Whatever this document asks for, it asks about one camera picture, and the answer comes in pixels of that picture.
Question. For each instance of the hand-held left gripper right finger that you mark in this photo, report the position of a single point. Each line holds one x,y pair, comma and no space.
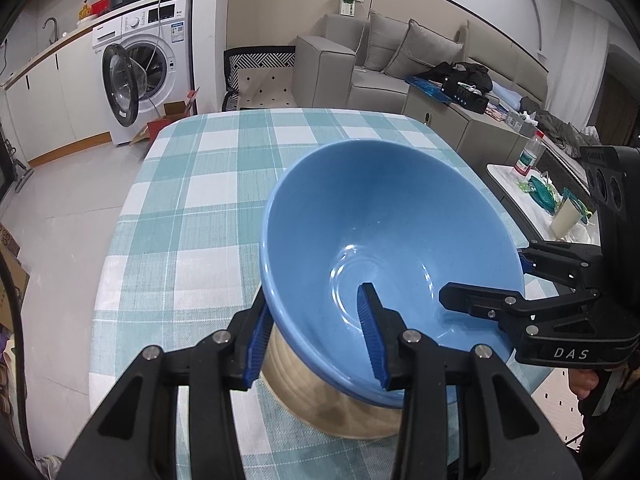
370,330

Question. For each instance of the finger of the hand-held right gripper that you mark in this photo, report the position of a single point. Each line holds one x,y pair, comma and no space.
475,302
550,260

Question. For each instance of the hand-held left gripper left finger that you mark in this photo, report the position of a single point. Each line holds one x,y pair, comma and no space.
257,345

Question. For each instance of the beige plate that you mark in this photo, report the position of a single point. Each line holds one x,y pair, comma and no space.
310,405

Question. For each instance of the light blue bowl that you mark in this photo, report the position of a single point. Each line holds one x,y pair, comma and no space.
400,220

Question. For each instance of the person's right forearm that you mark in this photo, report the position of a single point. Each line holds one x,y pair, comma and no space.
607,435

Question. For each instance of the person's right hand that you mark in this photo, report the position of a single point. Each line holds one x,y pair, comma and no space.
581,382

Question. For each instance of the white tumbler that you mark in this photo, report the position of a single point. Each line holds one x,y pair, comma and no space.
567,217

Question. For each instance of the teal plastic container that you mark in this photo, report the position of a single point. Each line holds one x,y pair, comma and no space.
542,195

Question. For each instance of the marble top cabinet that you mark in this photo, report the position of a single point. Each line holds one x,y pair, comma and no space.
502,185

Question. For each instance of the clear water bottle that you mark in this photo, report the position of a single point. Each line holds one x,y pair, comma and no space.
527,157

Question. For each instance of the dark grey clothing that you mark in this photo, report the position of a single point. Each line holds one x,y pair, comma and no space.
560,127

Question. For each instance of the tissue box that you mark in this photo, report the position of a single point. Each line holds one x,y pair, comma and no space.
517,122

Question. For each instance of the teal checked tablecloth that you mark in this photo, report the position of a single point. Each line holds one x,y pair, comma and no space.
200,210

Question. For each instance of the beige side cabinet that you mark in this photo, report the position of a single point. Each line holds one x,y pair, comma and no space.
475,130

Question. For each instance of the black box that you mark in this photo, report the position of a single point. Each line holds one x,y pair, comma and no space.
465,100

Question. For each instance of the black jacket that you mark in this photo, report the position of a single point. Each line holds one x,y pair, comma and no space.
470,72

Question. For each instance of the red cardboard box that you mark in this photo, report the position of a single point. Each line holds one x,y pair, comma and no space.
165,125

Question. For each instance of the grey cushion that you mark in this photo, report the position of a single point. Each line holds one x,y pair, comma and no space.
385,40
425,50

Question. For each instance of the brown cardboard box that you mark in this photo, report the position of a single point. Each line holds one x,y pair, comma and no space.
10,280

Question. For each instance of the grey sofa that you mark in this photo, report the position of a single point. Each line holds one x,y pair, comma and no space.
320,75

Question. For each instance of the black patterned chair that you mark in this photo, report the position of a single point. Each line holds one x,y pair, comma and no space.
260,85

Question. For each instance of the stick vacuum cleaner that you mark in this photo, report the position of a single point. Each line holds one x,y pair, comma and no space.
22,172

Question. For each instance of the white washing machine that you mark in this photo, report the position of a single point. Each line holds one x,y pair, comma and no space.
170,60

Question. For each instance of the white kitchen counter cabinets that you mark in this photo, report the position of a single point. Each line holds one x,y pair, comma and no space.
50,100

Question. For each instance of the metal faucet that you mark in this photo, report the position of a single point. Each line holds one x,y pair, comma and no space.
56,32

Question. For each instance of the green white wall holder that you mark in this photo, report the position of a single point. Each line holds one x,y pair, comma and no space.
347,7

